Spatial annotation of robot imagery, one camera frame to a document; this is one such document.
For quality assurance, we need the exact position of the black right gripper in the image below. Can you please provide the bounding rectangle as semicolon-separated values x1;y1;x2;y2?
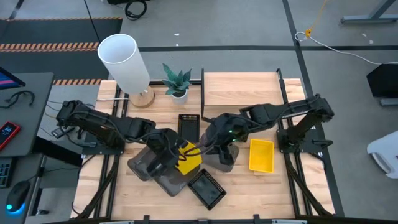
204;113;250;166

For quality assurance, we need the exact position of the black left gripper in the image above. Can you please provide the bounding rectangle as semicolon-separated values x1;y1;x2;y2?
145;128;190;177

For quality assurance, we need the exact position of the smoky translucent plastic basket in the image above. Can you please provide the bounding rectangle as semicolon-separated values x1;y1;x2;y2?
154;164;200;197
127;145;162;182
200;133;240;174

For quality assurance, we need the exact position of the yellow square lid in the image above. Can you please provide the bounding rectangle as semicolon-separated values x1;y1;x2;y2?
175;140;203;176

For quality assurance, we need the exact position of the black slotted plastic basket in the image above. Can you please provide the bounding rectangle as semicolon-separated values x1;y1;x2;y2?
187;168;227;211
177;114;201;144

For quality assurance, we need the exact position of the yellow plastic basket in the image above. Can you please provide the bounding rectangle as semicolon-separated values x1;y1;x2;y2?
248;139;275;174

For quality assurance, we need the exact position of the green plant in white pot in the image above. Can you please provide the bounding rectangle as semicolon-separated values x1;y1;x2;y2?
162;63;193;105

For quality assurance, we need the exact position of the white shade table lamp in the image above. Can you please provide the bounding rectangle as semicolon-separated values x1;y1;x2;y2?
97;33;155;109

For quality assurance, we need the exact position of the gray side desk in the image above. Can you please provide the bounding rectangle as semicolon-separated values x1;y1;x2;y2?
0;72;55;158

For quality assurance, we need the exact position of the white chair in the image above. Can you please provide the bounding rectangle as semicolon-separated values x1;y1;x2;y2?
366;130;398;180

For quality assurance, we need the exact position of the black hazard striped mat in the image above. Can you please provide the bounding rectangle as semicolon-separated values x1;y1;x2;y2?
0;17;123;85

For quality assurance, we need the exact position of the black computer mouse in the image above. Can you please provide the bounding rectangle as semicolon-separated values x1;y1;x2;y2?
5;180;31;214

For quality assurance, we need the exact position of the black box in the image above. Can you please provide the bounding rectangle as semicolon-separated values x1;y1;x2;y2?
366;63;398;99

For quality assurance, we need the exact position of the red smartphone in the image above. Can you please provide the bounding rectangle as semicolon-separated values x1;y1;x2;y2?
0;121;22;151

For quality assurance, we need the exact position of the black keyboard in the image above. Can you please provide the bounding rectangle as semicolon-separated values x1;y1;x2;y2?
0;157;14;189

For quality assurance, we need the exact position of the computer monitor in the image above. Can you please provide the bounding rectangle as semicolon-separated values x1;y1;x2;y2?
0;66;27;90

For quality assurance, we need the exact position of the gray table leg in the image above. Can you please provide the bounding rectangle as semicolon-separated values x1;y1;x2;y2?
340;0;398;25

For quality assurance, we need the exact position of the wooden shelf with black frame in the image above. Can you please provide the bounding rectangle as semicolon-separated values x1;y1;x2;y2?
200;68;285;124

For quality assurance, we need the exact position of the black aluminium table frame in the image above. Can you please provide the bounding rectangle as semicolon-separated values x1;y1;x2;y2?
70;68;346;224

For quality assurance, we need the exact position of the white lamp cable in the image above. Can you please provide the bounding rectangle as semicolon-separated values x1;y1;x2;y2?
95;97;131;102

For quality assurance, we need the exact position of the black coiled cable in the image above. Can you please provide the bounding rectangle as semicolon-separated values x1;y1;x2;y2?
124;0;147;21

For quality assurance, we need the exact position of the yellow cord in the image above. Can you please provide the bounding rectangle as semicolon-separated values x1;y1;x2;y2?
305;0;329;39

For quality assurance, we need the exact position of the white floor cable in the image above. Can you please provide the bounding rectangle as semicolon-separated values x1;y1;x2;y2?
294;30;398;66

